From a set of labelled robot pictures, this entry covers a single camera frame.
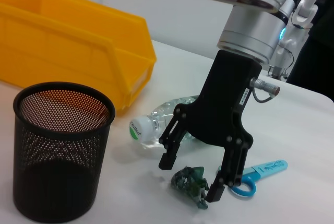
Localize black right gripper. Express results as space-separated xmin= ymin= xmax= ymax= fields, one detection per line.
xmin=158 ymin=50 xmax=263 ymax=203

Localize green plastic wrapper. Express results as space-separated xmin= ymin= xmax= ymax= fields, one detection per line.
xmin=169 ymin=166 xmax=210 ymax=210

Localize clear green-label water bottle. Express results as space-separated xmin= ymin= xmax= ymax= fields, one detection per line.
xmin=128 ymin=95 xmax=203 ymax=152

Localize blue scissors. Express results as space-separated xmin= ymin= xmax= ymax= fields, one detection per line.
xmin=216 ymin=159 xmax=289 ymax=198

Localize black mesh pen cup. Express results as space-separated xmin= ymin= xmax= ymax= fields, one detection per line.
xmin=13 ymin=81 xmax=116 ymax=217

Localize yellow plastic bin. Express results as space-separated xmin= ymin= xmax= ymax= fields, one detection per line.
xmin=0 ymin=0 xmax=157 ymax=117

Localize right gripper cable with plug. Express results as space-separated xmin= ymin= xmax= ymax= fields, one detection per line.
xmin=249 ymin=77 xmax=281 ymax=103

